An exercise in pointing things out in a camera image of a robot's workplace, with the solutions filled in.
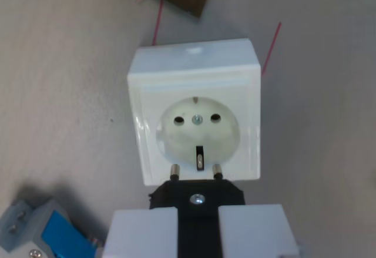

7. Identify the blue ribbed part grey housing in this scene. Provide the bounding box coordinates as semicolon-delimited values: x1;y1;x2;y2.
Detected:
0;196;108;258

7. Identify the white wall socket box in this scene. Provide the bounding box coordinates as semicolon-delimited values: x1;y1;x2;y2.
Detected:
127;38;262;187

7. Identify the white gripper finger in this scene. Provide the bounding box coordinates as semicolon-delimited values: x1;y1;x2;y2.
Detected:
219;204;301;258
101;207;179;258

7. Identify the black two-pin power plug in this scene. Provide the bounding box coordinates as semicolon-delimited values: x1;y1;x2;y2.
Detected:
148;163;246;258

